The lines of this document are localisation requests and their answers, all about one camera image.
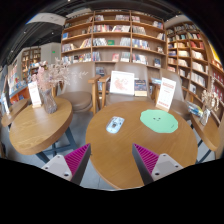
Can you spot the curved wooden bookshelf unit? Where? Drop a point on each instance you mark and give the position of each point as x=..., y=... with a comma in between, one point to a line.
x=190, y=50

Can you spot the brown upholstered wooden armchair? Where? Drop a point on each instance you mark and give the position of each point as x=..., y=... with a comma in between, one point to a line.
x=179, y=96
x=116, y=99
x=78, y=100

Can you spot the white ceiling panel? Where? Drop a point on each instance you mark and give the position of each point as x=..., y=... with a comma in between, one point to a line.
x=46, y=19

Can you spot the glass vase with pink flowers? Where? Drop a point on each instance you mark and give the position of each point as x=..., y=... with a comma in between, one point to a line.
x=50, y=103

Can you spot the small white table sign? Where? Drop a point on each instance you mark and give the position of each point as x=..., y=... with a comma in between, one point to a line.
x=34, y=95

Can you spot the white sign on wooden base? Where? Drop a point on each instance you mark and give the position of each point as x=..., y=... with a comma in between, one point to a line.
x=166, y=93

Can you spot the stack of light blue books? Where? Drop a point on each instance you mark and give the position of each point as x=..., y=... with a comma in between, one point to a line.
x=156, y=81

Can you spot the stack of colourful books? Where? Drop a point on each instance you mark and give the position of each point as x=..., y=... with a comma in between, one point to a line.
x=195, y=109

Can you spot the distant wooden bookshelf unit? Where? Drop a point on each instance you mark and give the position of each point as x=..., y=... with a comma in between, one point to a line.
x=30, y=61

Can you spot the tall wooden bookshelf unit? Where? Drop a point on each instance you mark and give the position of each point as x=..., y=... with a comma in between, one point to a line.
x=113, y=33

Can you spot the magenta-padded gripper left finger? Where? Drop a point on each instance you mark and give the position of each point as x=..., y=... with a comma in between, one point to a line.
x=75, y=160

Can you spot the round wooden side table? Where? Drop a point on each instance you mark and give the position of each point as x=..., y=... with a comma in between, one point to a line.
x=36, y=130
x=208, y=133
x=13, y=111

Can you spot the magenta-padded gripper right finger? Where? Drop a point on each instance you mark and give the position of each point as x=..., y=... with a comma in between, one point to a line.
x=148, y=160

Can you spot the dark cover book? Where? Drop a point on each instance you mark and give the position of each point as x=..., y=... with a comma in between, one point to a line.
x=140, y=88

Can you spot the white framed pink picture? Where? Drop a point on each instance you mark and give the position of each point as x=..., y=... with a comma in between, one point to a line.
x=122, y=83

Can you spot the transparent light blue computer mouse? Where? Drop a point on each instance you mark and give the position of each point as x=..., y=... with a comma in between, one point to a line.
x=115, y=125

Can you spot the green smiley mouse pad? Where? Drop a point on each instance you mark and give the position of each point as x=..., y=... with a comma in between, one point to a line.
x=158, y=121

